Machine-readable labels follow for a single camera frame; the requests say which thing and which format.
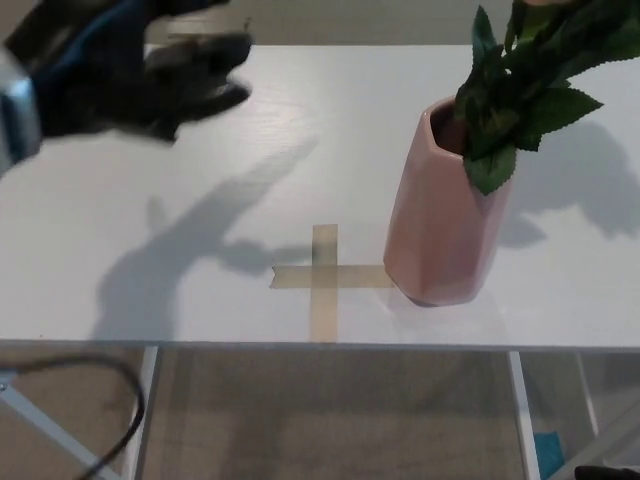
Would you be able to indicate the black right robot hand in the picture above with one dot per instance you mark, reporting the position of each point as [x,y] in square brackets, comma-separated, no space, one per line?
[607,474]

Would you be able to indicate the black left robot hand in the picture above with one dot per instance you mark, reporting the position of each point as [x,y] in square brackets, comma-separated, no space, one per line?
[130,80]

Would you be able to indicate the pink rose bouquet green stem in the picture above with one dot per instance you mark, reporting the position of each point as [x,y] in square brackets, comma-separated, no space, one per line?
[520,100]

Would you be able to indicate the pink faceted ceramic vase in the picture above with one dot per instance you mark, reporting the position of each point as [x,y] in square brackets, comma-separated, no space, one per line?
[440,225]

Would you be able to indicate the teal floor object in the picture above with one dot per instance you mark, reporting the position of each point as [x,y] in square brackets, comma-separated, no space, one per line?
[549,448]

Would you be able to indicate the white table leg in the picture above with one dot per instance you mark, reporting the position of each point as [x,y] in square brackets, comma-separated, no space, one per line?
[142,410]
[526,420]
[588,395]

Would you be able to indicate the light blue metal bar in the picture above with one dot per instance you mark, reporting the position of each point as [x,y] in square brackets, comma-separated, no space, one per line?
[45,425]

